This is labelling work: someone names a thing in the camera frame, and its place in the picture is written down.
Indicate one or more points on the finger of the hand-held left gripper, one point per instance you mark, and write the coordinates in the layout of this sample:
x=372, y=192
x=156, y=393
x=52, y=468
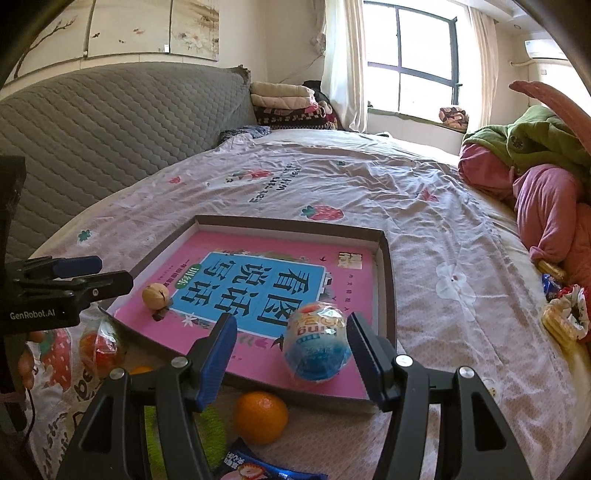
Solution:
x=106, y=282
x=76, y=265

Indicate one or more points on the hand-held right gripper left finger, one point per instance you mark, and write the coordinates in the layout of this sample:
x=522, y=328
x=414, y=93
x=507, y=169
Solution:
x=216, y=364

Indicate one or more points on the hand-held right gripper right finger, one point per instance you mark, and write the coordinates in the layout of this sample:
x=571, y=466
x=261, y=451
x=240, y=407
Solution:
x=367, y=364

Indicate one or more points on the blue egg toy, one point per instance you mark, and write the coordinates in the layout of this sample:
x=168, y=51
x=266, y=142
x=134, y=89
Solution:
x=316, y=344

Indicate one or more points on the green fuzzy scrunchie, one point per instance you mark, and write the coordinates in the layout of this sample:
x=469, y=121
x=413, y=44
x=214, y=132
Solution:
x=214, y=429

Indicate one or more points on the orange egg toy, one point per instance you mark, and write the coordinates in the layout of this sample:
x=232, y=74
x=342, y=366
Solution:
x=99, y=350

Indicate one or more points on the shallow cardboard box tray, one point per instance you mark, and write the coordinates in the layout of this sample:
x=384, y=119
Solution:
x=388, y=295

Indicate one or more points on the person's left hand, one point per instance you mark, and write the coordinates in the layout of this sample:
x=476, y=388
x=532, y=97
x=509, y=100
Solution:
x=27, y=367

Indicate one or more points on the walnut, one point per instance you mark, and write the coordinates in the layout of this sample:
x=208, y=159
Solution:
x=156, y=295

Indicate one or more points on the orange mandarin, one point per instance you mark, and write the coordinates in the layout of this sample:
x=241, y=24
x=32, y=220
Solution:
x=261, y=417
x=141, y=370

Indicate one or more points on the blue snack packet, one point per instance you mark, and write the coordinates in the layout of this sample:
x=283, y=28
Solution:
x=258, y=467

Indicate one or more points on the pink book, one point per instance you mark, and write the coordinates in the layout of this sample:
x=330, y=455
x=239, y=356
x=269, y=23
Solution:
x=212, y=244

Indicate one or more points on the grey quilted headboard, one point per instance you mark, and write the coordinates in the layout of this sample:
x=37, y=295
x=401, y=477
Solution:
x=115, y=129

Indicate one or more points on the yellow white scrunchie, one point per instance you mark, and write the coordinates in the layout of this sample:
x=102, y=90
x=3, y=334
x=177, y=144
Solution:
x=561, y=318

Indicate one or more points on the small blue packet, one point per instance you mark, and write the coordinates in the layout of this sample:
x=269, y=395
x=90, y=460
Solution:
x=551, y=285

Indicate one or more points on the dark blue cloth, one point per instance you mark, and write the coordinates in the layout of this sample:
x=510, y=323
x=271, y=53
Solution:
x=244, y=134

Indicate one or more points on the yellow knitted item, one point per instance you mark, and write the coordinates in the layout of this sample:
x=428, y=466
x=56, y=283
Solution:
x=551, y=268

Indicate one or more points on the pink clothing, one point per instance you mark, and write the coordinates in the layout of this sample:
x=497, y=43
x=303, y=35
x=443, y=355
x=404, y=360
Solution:
x=549, y=203

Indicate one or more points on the dark patterned folded blanket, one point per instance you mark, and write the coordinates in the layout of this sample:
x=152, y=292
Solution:
x=295, y=117

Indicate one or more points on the beige folded blanket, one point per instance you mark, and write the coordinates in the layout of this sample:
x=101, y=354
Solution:
x=281, y=94

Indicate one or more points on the patterned plush bundle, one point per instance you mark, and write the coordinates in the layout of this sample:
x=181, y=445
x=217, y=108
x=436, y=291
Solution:
x=453, y=117

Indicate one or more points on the green jacket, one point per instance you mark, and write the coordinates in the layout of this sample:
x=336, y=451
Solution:
x=531, y=138

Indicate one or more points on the black cloth item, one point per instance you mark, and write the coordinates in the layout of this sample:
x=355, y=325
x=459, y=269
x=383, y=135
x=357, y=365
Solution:
x=316, y=88

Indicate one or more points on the white curtain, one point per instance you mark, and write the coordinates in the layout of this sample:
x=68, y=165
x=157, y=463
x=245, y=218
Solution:
x=341, y=64
x=482, y=64

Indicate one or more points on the black framed window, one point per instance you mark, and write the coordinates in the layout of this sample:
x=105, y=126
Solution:
x=427, y=69

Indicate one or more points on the white air conditioner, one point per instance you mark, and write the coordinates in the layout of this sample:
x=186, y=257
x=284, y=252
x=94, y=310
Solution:
x=547, y=48

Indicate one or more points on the floral wall painting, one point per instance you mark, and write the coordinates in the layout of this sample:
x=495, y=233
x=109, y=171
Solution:
x=129, y=27

